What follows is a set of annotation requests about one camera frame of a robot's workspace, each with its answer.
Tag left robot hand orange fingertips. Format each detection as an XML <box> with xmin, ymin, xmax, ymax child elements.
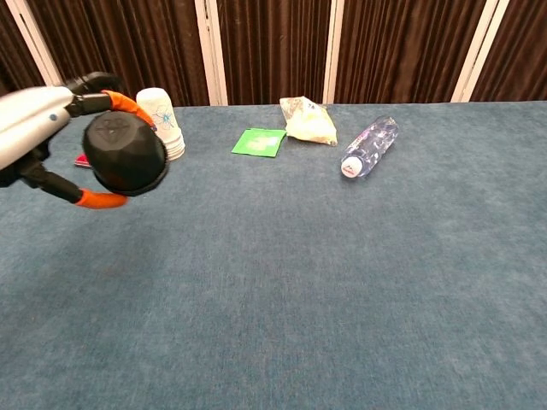
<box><xmin>0</xmin><ymin>71</ymin><xmax>157</xmax><ymax>210</ymax></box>

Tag black dome-shaped object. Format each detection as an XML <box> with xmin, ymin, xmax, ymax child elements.
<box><xmin>81</xmin><ymin>110</ymin><xmax>170</xmax><ymax>198</ymax></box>

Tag stack of white paper cups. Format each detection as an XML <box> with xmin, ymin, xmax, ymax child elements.
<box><xmin>135</xmin><ymin>87</ymin><xmax>186</xmax><ymax>161</ymax></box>

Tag green sachet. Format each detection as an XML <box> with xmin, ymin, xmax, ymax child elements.
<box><xmin>231</xmin><ymin>127</ymin><xmax>287</xmax><ymax>158</ymax></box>

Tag dark brown curtain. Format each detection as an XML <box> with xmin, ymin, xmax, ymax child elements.
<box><xmin>0</xmin><ymin>0</ymin><xmax>547</xmax><ymax>110</ymax></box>

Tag pale yellow snack bag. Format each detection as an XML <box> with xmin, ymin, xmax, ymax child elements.
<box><xmin>279</xmin><ymin>96</ymin><xmax>338</xmax><ymax>147</ymax></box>

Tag blue felt table cover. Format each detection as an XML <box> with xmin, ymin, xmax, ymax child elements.
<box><xmin>0</xmin><ymin>101</ymin><xmax>547</xmax><ymax>410</ymax></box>

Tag clear plastic water bottle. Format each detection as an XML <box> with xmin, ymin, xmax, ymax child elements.
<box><xmin>339</xmin><ymin>115</ymin><xmax>400</xmax><ymax>179</ymax></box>

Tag white partition frame post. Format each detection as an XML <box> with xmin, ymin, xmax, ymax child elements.
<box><xmin>194</xmin><ymin>0</ymin><xmax>229</xmax><ymax>107</ymax></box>
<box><xmin>5</xmin><ymin>0</ymin><xmax>65</xmax><ymax>89</ymax></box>
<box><xmin>321</xmin><ymin>0</ymin><xmax>345</xmax><ymax>105</ymax></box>
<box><xmin>450</xmin><ymin>0</ymin><xmax>499</xmax><ymax>103</ymax></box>

